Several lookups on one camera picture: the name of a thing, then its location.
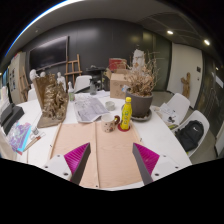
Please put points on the white papers on chair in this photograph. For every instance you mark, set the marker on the white papers on chair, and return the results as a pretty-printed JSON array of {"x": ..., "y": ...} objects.
[{"x": 167, "y": 113}]

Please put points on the yellow drink bottle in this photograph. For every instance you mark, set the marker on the yellow drink bottle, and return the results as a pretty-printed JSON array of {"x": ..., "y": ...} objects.
[{"x": 126, "y": 115}]

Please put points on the small round grey bowl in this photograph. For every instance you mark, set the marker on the small round grey bowl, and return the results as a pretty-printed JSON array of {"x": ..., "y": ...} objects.
[{"x": 110, "y": 105}]

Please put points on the flat round red coaster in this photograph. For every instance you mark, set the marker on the flat round red coaster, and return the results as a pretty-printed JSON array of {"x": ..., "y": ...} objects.
[{"x": 120, "y": 129}]

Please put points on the white plaster bust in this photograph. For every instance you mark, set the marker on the white plaster bust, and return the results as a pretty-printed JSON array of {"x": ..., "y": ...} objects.
[
  {"x": 34, "y": 74},
  {"x": 61, "y": 80}
]

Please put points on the long ceiling strip light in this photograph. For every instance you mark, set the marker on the long ceiling strip light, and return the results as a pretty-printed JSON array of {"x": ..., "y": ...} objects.
[{"x": 33, "y": 20}]

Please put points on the colourful book stack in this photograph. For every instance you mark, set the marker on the colourful book stack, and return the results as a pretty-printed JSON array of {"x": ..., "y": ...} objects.
[{"x": 19, "y": 136}]

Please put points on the recessed ceiling spotlight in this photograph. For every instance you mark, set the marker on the recessed ceiling spotlight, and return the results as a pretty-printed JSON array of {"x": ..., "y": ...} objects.
[
  {"x": 206, "y": 42},
  {"x": 170, "y": 32}
]

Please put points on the white cabinet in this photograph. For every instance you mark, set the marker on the white cabinet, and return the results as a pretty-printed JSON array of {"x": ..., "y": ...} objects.
[{"x": 16, "y": 78}]

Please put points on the dry plant in grey pot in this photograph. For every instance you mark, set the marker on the dry plant in grey pot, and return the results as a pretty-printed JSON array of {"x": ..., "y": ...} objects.
[{"x": 140, "y": 103}]

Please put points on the dark grey bottle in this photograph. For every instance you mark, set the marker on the dark grey bottle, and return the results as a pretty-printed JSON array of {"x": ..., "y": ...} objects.
[{"x": 93, "y": 88}]

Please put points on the open newspaper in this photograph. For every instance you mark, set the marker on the open newspaper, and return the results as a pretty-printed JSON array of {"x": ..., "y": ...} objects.
[{"x": 90, "y": 108}]

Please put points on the beige wooden drawing board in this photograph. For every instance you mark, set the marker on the beige wooden drawing board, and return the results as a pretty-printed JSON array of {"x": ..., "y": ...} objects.
[{"x": 110, "y": 150}]

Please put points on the grey plant saucer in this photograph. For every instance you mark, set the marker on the grey plant saucer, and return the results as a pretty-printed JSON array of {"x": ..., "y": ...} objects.
[{"x": 146, "y": 116}]

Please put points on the wooden figure by wall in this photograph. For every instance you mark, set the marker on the wooden figure by wall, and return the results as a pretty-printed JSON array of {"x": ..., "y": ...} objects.
[{"x": 185, "y": 85}]

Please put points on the plain white chair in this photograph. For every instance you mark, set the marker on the plain white chair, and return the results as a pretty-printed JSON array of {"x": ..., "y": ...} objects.
[{"x": 82, "y": 82}]

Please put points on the black wall screen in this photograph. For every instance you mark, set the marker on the black wall screen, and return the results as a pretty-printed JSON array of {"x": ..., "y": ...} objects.
[{"x": 48, "y": 53}]

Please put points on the white chair with papers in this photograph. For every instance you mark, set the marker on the white chair with papers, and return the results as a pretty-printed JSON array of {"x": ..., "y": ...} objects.
[{"x": 180, "y": 103}]

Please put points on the golden relief sculpture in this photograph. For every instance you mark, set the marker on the golden relief sculpture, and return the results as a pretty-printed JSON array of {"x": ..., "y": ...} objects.
[{"x": 53, "y": 100}]

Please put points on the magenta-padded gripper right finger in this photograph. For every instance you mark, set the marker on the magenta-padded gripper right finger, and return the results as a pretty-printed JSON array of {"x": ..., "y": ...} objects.
[{"x": 148, "y": 160}]

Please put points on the wooden easel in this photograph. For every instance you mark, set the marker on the wooden easel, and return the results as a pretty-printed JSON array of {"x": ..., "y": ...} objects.
[{"x": 73, "y": 71}]

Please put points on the white chair with backpack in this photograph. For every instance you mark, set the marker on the white chair with backpack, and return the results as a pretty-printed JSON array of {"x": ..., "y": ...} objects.
[{"x": 200, "y": 116}]

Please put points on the white green-labelled spray bottle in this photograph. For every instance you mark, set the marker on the white green-labelled spray bottle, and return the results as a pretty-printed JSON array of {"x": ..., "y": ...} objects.
[{"x": 71, "y": 95}]

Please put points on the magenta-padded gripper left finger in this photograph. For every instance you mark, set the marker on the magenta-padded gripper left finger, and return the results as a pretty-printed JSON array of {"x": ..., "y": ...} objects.
[{"x": 75, "y": 160}]

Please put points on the brown cardboard box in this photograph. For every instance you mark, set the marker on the brown cardboard box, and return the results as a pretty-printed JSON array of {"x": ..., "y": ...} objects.
[{"x": 116, "y": 85}]

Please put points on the black backpack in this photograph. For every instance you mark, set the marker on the black backpack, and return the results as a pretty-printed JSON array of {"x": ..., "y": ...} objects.
[{"x": 189, "y": 135}]

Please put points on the black box-shaped device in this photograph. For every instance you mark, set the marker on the black box-shaped device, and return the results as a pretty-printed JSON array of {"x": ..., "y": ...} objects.
[{"x": 11, "y": 116}]

